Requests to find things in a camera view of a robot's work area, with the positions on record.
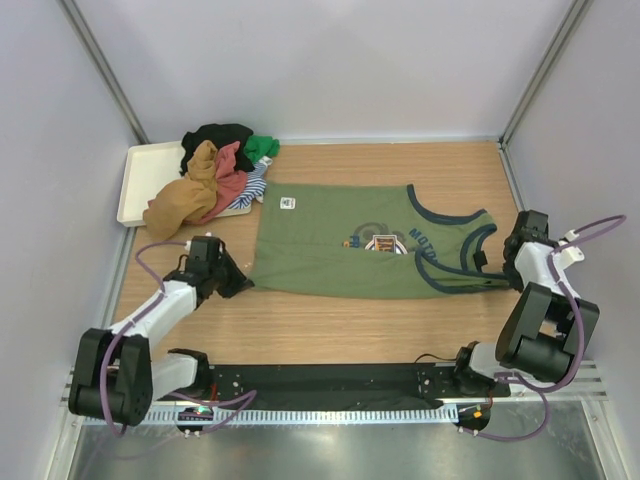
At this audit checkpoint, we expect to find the slotted white cable duct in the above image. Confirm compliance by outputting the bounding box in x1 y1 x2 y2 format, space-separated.
82 404 460 427

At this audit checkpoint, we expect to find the tan brown tank top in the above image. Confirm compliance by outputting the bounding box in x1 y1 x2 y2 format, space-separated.
143 140 218 242

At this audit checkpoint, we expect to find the aluminium front rail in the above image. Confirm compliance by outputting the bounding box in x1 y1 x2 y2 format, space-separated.
59 360 609 407

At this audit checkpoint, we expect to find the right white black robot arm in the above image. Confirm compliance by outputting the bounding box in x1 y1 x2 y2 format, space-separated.
450 210 600 397

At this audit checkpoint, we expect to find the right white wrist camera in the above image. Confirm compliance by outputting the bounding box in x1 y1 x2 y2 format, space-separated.
554 230 585 271

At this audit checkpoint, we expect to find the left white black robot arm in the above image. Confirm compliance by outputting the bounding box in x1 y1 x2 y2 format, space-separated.
68 235 253 436

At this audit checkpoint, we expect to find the dusty pink tank top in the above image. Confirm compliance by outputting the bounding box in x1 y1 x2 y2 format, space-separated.
202 141 248 223

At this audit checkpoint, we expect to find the olive green printed tank top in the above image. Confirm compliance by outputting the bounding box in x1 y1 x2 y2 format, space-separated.
250 183 508 300

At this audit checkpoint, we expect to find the right aluminium frame post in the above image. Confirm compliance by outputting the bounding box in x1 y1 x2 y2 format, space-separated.
498 0 592 151

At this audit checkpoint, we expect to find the left aluminium frame post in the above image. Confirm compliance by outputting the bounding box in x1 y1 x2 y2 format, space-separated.
57 0 149 145

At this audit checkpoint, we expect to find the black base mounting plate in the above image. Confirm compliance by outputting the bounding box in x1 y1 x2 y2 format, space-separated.
181 363 510 412

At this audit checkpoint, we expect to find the bright green tank top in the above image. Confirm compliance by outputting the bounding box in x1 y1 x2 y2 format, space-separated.
243 135 280 164

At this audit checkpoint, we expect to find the blue white striped tank top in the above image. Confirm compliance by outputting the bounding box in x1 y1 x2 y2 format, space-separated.
229 156 272 209

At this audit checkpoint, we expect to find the aluminium frame post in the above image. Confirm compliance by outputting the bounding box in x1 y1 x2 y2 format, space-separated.
498 0 592 151
57 0 149 145

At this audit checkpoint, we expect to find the white plastic tray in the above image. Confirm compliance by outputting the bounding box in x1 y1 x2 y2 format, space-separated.
117 142 251 227

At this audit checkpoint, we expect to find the black tank top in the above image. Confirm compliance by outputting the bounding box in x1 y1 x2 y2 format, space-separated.
180 123 254 176

